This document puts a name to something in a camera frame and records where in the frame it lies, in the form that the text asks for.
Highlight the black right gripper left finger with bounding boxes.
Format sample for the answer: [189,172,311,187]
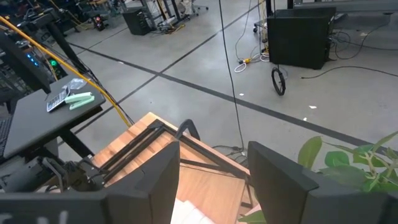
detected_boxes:
[0,140,181,224]

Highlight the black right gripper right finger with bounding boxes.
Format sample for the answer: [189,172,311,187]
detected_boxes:
[248,141,398,224]

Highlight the pink slide sandal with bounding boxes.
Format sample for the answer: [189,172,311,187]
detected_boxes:
[170,198,216,224]

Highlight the black table clamp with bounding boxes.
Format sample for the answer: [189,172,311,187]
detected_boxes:
[175,118,201,141]

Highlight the green potted plant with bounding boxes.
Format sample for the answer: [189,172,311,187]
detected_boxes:
[238,130,398,224]

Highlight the mint green stapler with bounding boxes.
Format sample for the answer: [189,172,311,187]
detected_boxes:
[64,91,96,111]

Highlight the clear plastic bag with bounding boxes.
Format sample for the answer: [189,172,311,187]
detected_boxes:
[61,77,88,91]

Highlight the white calculator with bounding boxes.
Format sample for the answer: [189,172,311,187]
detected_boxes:
[46,88,71,113]

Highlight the dark grey desk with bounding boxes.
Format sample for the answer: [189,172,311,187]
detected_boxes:
[0,73,106,159]

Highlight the black computer tower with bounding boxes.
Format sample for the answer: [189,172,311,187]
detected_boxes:
[267,6,337,70]

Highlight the black box green light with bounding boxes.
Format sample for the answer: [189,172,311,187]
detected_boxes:
[45,57,68,80]

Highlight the black cabinet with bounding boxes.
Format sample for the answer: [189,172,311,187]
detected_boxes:
[123,7,152,36]

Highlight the black box red lights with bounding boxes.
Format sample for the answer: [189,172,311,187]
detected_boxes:
[91,14,106,32]

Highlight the black aluminium table frame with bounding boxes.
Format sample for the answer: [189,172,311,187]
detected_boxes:
[99,119,254,187]

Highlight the wooden shelf black frame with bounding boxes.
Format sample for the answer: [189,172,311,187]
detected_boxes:
[170,157,259,224]

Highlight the black floor cable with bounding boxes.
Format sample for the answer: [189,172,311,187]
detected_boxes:
[300,64,398,80]
[218,0,246,153]

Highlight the white cable yellow plug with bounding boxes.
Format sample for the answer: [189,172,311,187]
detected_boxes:
[234,51,270,74]

